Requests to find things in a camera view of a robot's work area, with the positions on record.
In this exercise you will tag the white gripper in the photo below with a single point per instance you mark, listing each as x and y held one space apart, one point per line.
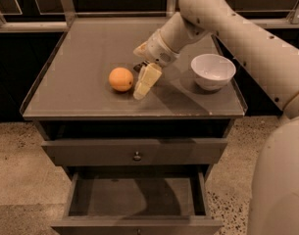
156 51

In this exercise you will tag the orange fruit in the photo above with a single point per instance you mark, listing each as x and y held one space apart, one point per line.
120 79

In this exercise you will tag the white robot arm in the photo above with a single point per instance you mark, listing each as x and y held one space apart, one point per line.
274 65

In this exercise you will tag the top grey drawer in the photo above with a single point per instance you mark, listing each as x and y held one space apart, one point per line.
100 152

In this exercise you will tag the round top drawer knob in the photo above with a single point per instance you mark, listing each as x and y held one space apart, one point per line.
137 157

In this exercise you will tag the grey drawer cabinet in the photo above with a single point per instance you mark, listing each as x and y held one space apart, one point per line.
72 97

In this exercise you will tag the open middle grey drawer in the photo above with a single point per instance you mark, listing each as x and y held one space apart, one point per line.
110 205

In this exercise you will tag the white bowl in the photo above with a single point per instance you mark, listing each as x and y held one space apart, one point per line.
212 72

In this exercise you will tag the metal railing frame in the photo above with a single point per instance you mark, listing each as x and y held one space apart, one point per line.
90 10

